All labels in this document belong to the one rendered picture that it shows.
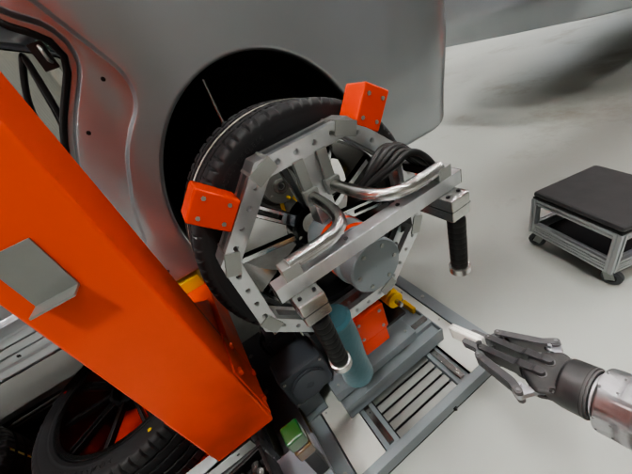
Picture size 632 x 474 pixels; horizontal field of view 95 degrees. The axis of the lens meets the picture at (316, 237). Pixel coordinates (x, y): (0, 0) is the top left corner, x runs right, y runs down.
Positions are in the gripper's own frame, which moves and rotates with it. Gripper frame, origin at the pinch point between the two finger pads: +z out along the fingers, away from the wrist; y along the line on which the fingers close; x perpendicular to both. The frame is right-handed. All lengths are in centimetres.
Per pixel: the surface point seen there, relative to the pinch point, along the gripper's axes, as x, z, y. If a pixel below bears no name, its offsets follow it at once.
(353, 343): -1.6, 19.0, 16.0
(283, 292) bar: -29.5, 5.8, 25.3
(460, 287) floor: 55, 63, -62
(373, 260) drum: -20.6, 11.2, 5.3
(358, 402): 44, 47, 18
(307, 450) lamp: 6.9, 14.2, 37.7
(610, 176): 31, 25, -130
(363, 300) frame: 0.0, 31.8, 3.2
